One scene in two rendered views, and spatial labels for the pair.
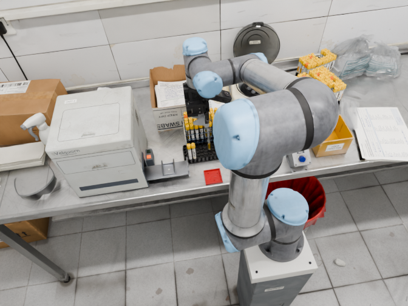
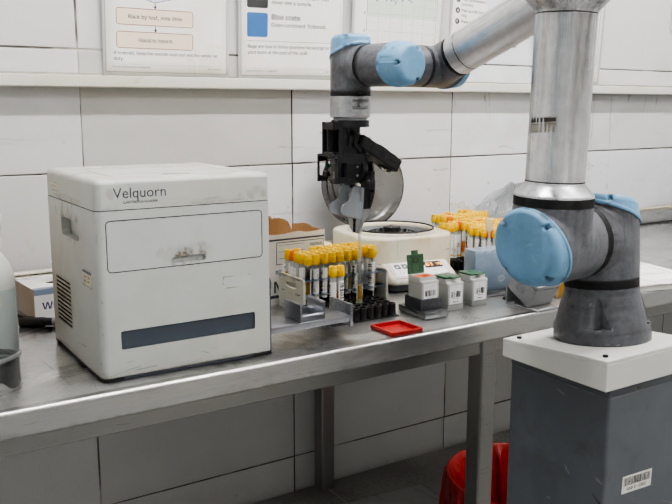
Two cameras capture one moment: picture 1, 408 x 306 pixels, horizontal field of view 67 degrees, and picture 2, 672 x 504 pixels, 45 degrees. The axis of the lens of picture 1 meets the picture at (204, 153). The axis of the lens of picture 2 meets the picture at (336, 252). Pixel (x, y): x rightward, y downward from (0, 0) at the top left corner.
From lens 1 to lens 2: 1.11 m
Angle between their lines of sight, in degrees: 47
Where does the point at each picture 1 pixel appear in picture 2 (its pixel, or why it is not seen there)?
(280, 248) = (620, 302)
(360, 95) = not seen: hidden behind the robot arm
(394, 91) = not seen: hidden behind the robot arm
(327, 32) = (455, 186)
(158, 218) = not seen: outside the picture
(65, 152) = (136, 191)
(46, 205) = (16, 402)
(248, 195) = (580, 60)
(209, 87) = (410, 58)
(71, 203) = (90, 390)
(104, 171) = (195, 274)
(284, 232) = (622, 231)
